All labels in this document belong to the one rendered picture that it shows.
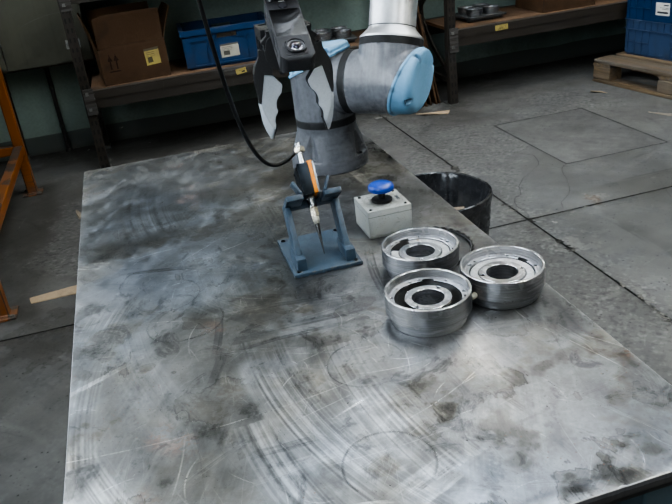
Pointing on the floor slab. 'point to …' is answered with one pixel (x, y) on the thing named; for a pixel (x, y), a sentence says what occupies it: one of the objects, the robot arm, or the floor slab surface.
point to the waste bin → (463, 195)
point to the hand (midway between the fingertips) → (300, 127)
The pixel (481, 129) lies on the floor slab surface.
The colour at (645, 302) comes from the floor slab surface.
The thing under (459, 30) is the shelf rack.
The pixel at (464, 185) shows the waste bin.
